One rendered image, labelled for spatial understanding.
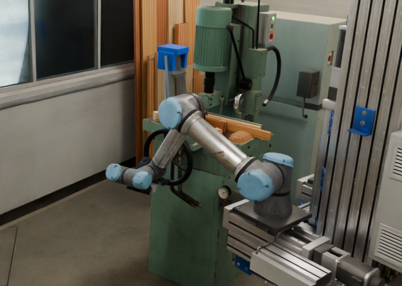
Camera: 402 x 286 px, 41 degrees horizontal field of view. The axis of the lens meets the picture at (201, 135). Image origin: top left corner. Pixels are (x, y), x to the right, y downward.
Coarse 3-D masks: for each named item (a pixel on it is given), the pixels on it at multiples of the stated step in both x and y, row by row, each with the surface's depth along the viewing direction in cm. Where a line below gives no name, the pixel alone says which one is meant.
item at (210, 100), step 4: (216, 92) 281; (220, 92) 283; (200, 96) 276; (204, 96) 275; (208, 96) 273; (212, 96) 276; (216, 96) 280; (220, 96) 283; (204, 100) 275; (208, 100) 274; (212, 100) 277; (216, 100) 280; (208, 104) 275; (212, 104) 278; (216, 104) 281; (220, 104) 286; (208, 108) 276
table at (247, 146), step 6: (144, 120) 285; (150, 120) 284; (144, 126) 286; (150, 126) 284; (156, 126) 282; (162, 126) 279; (228, 132) 273; (228, 138) 264; (258, 138) 271; (192, 144) 261; (198, 144) 263; (234, 144) 258; (240, 144) 257; (246, 144) 260; (252, 144) 266; (258, 144) 273; (192, 150) 261; (246, 150) 262
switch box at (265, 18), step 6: (264, 12) 286; (270, 12) 289; (264, 18) 281; (270, 18) 282; (264, 24) 282; (270, 24) 284; (258, 30) 285; (264, 30) 283; (258, 36) 286; (264, 36) 284; (258, 42) 286; (264, 42) 285; (270, 42) 289
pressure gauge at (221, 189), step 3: (222, 186) 261; (225, 186) 261; (219, 189) 261; (222, 189) 260; (225, 189) 259; (228, 189) 259; (219, 192) 262; (222, 192) 261; (225, 192) 260; (228, 192) 259; (231, 192) 261; (219, 195) 262; (222, 195) 261; (225, 195) 260; (228, 195) 259; (222, 198) 261; (225, 198) 260
